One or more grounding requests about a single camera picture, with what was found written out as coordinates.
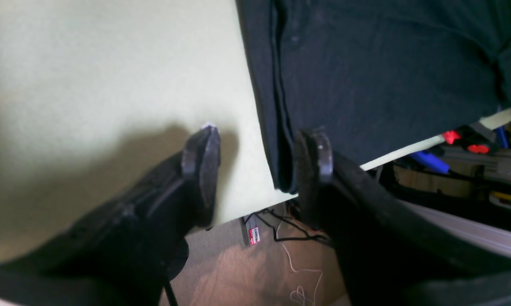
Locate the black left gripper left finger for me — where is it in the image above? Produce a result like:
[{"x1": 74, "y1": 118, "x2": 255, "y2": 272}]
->
[{"x1": 0, "y1": 125, "x2": 220, "y2": 306}]

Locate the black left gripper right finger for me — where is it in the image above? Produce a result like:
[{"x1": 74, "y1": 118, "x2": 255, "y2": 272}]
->
[{"x1": 296, "y1": 130, "x2": 511, "y2": 306}]

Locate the black T-shirt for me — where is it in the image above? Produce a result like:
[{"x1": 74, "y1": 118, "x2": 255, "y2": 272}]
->
[{"x1": 237, "y1": 0, "x2": 511, "y2": 194}]

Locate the blue orange bar clamp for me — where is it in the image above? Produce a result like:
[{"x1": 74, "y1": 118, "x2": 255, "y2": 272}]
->
[{"x1": 404, "y1": 123, "x2": 511, "y2": 174}]

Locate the light green table cloth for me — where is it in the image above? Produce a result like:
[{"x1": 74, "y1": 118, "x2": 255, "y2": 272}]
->
[{"x1": 0, "y1": 0, "x2": 511, "y2": 264}]

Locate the white thin cable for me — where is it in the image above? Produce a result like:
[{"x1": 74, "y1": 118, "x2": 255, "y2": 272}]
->
[{"x1": 277, "y1": 212, "x2": 324, "y2": 306}]

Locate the black aluminium frame beam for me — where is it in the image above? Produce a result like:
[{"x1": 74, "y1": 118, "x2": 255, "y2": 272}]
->
[{"x1": 398, "y1": 199, "x2": 511, "y2": 258}]

